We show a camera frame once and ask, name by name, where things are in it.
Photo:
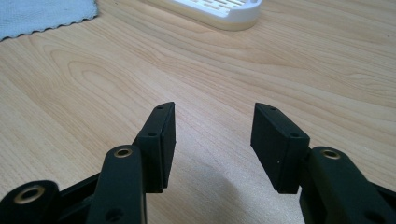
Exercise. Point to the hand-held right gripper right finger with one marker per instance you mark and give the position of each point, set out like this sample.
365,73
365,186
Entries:
277,146

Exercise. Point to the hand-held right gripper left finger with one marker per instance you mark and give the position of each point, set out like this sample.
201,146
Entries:
157,149

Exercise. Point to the white slotted plastic tray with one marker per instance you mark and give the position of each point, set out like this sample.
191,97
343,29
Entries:
218,11

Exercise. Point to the light blue cloth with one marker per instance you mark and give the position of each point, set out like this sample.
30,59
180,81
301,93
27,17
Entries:
40,14

